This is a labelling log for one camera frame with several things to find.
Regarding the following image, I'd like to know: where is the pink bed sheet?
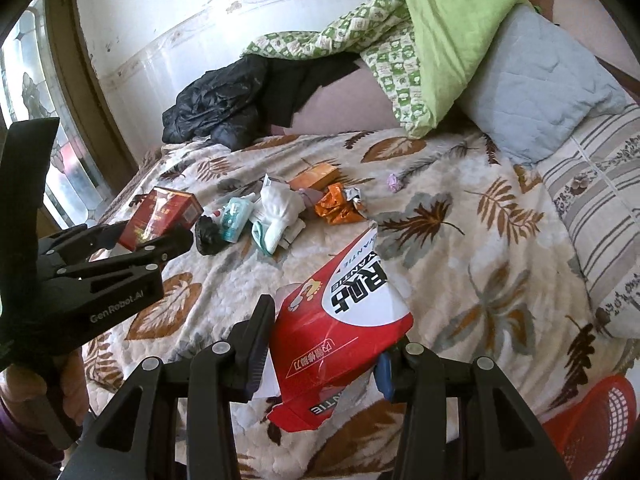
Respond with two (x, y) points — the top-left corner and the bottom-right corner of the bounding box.
(268, 61), (400, 136)

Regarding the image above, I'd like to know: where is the black jacket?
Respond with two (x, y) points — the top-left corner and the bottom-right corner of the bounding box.
(162, 52), (358, 152)

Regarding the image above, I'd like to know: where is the green patterned quilt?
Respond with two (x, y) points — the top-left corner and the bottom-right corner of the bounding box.
(245, 0), (527, 139)

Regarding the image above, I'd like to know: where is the teal white packet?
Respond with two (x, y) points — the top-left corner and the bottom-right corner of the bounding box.
(220, 193), (257, 243)

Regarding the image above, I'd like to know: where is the black crumpled trash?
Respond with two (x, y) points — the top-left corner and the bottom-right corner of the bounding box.
(194, 216), (228, 256)

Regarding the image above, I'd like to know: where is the small purple wrapper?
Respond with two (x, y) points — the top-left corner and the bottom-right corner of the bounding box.
(386, 174), (405, 193)

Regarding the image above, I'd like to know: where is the leaf pattern bed blanket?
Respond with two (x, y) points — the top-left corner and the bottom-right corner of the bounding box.
(81, 127), (640, 480)

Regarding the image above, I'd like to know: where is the dark red carton box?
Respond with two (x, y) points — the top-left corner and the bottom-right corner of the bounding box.
(118, 186), (203, 250)

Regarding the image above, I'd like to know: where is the person's left hand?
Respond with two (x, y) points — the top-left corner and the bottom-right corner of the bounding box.
(1, 349), (89, 432)

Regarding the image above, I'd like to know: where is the red white snack bag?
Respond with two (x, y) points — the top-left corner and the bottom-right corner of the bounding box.
(268, 228), (413, 432)

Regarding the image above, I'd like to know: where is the grey blue pillow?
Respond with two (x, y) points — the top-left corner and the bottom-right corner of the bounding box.
(457, 4), (627, 166)

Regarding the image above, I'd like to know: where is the white crumpled tissue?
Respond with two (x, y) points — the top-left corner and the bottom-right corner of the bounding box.
(250, 174), (306, 255)

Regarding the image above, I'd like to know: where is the striped beige pillow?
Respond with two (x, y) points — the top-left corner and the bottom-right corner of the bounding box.
(537, 103), (639, 339)

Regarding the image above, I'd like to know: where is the red mesh trash basket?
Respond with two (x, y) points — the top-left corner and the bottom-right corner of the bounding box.
(544, 375), (637, 479)

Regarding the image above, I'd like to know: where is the orange crumpled wrapper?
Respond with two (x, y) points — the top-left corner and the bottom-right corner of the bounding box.
(314, 182), (367, 226)

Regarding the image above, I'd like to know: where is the orange small box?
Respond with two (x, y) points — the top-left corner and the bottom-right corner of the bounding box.
(288, 162), (341, 191)

